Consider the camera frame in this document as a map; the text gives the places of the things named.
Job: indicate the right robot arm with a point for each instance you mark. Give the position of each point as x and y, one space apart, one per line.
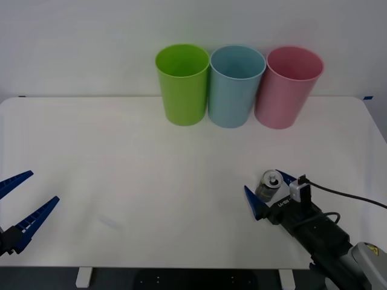
332 240

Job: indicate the silver grey drink can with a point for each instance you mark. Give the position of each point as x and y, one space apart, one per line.
266 189

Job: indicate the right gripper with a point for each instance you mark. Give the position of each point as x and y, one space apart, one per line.
285 213

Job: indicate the pink plastic bin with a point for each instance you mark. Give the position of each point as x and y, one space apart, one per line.
281 99

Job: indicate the pale blue plastic bin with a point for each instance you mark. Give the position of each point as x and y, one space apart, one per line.
231 99

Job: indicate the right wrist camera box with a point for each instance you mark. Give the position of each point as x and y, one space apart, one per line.
297 190

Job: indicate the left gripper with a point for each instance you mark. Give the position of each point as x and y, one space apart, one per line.
2 241

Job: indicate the green plastic bin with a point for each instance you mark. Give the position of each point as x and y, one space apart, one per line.
183 96

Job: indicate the white table leg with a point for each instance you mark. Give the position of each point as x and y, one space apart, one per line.
83 277
286 278

